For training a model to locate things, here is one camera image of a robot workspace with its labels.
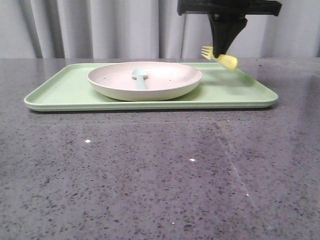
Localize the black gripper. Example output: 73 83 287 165
177 0 282 58

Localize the yellow plastic fork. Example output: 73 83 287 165
201 46 238 72

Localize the beige round plate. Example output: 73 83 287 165
87 61 203 102

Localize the light green plastic tray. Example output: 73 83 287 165
24 62 278 112

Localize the light blue plastic spoon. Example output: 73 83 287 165
131 68 148 90

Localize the grey pleated curtain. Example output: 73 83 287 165
0 0 320 59

